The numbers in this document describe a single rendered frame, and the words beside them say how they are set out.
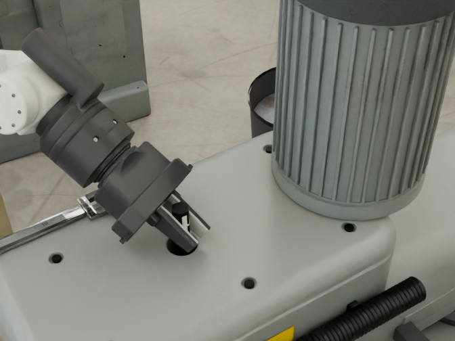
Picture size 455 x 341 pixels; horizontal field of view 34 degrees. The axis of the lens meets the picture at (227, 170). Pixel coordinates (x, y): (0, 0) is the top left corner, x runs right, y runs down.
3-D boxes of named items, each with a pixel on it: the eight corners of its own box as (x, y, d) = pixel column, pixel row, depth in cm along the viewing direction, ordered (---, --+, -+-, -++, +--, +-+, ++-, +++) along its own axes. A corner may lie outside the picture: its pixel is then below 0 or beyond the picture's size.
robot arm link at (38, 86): (37, 183, 83) (-40, 114, 83) (83, 148, 93) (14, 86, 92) (87, 113, 78) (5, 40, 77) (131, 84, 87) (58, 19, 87)
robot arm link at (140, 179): (174, 191, 95) (103, 128, 94) (204, 155, 87) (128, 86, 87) (114, 257, 87) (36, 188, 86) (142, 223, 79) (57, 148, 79)
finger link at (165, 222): (189, 250, 87) (150, 215, 87) (201, 240, 85) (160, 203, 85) (182, 260, 86) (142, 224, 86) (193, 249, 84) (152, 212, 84)
